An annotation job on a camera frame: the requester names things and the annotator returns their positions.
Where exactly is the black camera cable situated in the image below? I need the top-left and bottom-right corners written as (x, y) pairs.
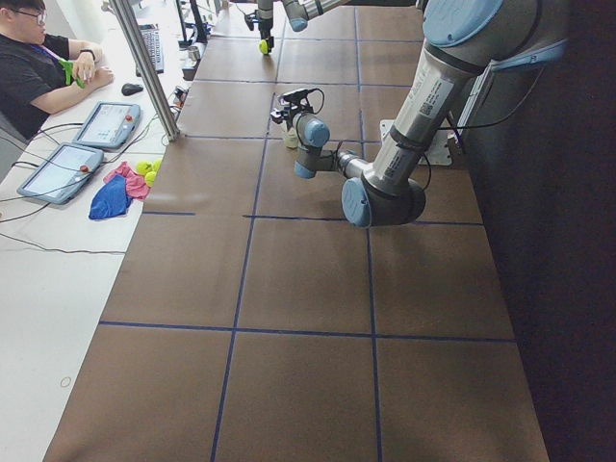
top-left (293, 86), bottom-right (346, 155)

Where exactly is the green stick toy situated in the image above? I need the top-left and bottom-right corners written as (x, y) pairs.
top-left (58, 59), bottom-right (86, 89)

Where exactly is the upper teach pendant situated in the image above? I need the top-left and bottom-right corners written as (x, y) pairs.
top-left (73, 101), bottom-right (141, 149)

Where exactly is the aluminium frame post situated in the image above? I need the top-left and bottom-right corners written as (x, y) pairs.
top-left (110, 0), bottom-right (180, 142)

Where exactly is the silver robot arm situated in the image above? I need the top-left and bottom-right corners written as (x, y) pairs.
top-left (270, 1), bottom-right (570, 227)
top-left (245, 0), bottom-right (347, 55)

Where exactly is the blue toy ball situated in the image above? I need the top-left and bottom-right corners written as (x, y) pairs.
top-left (89, 175), bottom-right (133, 220)

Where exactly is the black computer mouse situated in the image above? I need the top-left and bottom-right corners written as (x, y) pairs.
top-left (120, 83), bottom-right (143, 96)

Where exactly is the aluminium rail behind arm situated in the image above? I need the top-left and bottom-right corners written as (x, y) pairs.
top-left (452, 64), bottom-right (494, 140)

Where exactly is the lower teach pendant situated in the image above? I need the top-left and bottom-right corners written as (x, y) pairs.
top-left (16, 142), bottom-right (104, 205)

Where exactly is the pink toy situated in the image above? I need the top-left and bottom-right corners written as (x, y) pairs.
top-left (103, 161), bottom-right (151, 199)

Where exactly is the teach pendant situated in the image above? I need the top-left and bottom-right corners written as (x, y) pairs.
top-left (73, 101), bottom-right (141, 149)
top-left (16, 142), bottom-right (104, 205)

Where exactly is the small metal cup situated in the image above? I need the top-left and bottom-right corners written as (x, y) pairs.
top-left (187, 43), bottom-right (202, 62)

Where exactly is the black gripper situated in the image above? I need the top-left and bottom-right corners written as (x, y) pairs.
top-left (259, 17), bottom-right (274, 53)
top-left (269, 109), bottom-right (318, 129)

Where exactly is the seated person with glasses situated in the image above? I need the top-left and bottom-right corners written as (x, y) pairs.
top-left (1, 1), bottom-right (114, 141)

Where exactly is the black keyboard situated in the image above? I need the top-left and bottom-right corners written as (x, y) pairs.
top-left (139, 24), bottom-right (165, 74)

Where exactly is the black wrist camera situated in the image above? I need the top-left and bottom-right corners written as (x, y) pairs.
top-left (244, 12), bottom-right (260, 31)
top-left (278, 88), bottom-right (315, 106)

